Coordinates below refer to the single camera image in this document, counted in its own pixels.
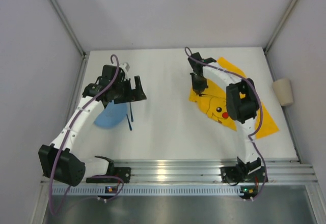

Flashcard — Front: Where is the left aluminium frame post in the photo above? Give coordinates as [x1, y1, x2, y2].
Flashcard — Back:
[38, 0, 87, 57]

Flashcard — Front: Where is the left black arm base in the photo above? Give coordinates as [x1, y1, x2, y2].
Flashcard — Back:
[86, 167, 131, 183]

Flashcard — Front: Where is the beige paper cup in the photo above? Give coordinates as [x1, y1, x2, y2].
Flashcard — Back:
[272, 78, 294, 106]

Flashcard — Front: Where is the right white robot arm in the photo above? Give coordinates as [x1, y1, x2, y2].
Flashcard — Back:
[185, 48, 262, 172]

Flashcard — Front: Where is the blue metallic fork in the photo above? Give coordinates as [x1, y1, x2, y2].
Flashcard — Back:
[126, 114, 132, 131]

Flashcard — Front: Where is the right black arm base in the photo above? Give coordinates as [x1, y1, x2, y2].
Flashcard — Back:
[220, 157, 268, 186]

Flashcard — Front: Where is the blue metallic spoon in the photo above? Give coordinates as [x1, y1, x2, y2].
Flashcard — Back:
[129, 102, 134, 122]

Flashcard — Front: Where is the light blue plate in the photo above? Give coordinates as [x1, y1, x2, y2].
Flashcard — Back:
[94, 102, 127, 129]

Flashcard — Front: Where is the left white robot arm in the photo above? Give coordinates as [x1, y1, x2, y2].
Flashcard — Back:
[38, 63, 147, 186]

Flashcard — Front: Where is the yellow Pikachu cloth placemat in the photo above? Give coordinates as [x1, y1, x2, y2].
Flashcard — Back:
[189, 52, 279, 138]

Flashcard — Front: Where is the aluminium mounting rail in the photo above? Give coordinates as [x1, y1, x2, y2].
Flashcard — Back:
[115, 159, 317, 185]

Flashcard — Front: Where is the perforated cable duct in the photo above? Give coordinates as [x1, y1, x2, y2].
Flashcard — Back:
[67, 185, 257, 196]

